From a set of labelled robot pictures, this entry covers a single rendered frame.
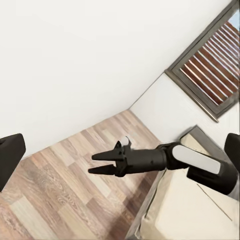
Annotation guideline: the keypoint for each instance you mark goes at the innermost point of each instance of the fixed window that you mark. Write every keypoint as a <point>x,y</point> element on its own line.
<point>209,70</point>

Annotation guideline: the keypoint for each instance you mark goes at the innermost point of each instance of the bed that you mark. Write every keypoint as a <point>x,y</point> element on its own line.
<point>179,208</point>

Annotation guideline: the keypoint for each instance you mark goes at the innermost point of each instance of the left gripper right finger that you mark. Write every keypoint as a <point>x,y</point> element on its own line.
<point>232,149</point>

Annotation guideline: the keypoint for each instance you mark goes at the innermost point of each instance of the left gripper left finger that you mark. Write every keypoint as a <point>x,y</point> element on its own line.
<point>12,150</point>

